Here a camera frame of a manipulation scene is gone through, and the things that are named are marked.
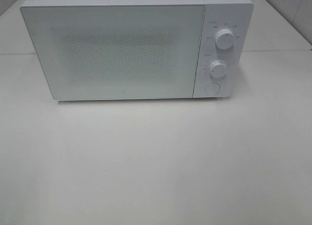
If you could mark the round white door button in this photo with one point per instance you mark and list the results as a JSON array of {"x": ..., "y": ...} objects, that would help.
[{"x": 212, "y": 89}]

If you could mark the white microwave door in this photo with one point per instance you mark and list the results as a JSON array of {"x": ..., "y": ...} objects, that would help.
[{"x": 117, "y": 52}]

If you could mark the white timer knob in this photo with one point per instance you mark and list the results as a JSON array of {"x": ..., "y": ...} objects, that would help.
[{"x": 218, "y": 69}]

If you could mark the white microwave oven body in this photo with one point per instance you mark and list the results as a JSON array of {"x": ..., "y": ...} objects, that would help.
[{"x": 218, "y": 14}]

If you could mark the upper white power knob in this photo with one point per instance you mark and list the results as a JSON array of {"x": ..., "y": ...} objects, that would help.
[{"x": 224, "y": 38}]

